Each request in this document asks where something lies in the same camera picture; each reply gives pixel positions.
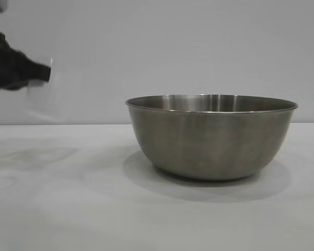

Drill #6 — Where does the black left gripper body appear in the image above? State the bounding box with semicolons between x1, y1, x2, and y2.
0;29;27;92

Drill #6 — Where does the white tablecloth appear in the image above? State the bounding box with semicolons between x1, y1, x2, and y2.
0;123;314;251

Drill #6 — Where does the clear plastic measuring cup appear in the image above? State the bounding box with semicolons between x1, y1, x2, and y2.
26;57;70;116

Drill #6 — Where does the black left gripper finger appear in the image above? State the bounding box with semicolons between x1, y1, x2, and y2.
5;81;29;91
26;59;52;84

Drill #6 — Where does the stainless steel bowl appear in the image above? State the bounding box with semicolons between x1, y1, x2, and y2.
125;94;299;181

